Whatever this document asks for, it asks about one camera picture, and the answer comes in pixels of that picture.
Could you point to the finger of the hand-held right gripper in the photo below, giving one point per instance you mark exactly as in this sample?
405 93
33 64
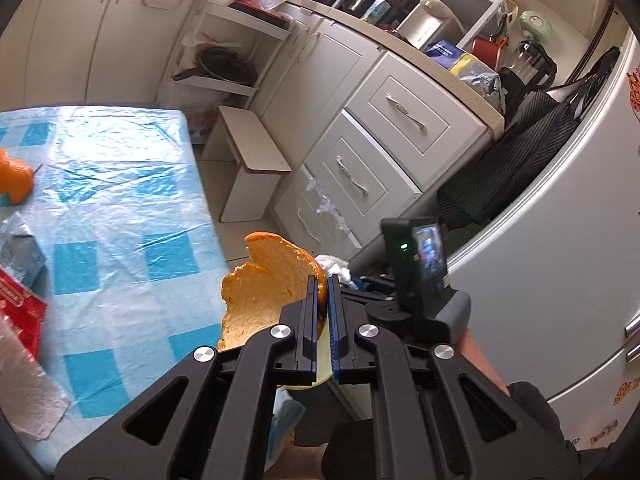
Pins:
372 298
380 281

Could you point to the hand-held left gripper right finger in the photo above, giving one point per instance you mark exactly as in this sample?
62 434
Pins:
334 332

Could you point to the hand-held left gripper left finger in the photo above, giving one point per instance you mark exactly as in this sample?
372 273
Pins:
312 325

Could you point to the white tissue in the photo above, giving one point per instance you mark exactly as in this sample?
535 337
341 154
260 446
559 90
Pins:
334 266

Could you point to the wide notched orange peel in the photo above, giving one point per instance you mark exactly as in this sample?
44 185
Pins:
270 295

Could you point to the tall curled orange peel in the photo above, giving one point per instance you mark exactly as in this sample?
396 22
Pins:
15 180

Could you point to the person's right forearm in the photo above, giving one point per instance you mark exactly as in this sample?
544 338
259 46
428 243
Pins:
480 365

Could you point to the person's leg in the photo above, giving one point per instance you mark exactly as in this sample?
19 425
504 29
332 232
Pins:
345 450

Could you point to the white refrigerator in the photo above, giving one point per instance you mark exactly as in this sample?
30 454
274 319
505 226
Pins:
550 260

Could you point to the dark striped cloth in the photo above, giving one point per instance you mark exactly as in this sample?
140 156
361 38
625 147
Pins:
510 160

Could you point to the white drawer cabinet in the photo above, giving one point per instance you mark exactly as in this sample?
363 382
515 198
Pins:
400 110

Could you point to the white wooden stool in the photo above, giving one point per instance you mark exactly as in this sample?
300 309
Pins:
255 145

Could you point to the silver yellow packet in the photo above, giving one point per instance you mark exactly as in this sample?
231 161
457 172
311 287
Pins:
475 80

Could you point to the blue checked plastic tablecloth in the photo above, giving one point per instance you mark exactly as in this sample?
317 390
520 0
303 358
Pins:
125 210

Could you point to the blue packet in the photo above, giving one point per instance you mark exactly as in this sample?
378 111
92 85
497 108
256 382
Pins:
445 51

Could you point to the red cup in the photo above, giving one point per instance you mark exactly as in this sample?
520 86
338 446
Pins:
484 51

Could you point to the glass coffee jug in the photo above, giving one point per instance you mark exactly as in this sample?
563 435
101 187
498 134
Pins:
530 67

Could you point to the white kitchen appliance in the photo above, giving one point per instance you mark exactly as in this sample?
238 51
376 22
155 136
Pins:
430 17

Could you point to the black cloth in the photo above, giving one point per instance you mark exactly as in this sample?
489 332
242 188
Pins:
595 80

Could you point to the teal box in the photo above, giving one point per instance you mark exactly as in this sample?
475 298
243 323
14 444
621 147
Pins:
375 10

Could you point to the white open shelf unit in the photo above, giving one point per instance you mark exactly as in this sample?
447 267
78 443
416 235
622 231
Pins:
487 15

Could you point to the black frying pan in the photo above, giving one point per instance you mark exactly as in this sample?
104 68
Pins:
225 65

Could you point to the pale green round appliance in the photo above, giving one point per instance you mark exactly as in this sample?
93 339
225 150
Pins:
534 24

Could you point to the black tin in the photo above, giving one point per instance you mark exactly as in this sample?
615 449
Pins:
357 0

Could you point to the white shelf rack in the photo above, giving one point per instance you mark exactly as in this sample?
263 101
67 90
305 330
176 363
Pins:
245 22

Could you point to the red snack packet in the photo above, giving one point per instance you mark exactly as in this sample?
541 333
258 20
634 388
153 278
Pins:
20 315

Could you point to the dark red tray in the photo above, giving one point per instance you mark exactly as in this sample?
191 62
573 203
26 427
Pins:
255 10

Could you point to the silver foil packet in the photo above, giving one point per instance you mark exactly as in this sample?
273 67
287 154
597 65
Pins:
20 255

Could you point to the white tall cabinet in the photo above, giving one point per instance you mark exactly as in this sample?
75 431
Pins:
100 20

